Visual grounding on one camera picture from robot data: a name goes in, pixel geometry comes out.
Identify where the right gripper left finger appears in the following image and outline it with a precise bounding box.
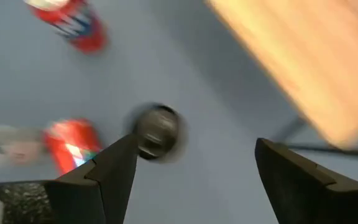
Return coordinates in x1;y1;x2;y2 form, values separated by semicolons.
0;134;139;224

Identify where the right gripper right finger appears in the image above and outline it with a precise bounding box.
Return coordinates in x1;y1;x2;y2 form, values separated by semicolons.
255;138;358;224

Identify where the white Celsius peach can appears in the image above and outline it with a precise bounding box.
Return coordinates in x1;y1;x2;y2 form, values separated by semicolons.
0;123;45;174
124;102;188;164

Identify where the red Fanta strawberry can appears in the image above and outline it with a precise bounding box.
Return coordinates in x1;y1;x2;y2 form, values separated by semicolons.
23;0;109;55
42;118;104;177

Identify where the blue-grey table mat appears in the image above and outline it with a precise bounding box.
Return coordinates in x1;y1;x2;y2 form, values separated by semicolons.
0;0;358;224

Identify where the wooden shelf black metal frame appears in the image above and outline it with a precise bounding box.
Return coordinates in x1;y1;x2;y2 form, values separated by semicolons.
203;0;358;156

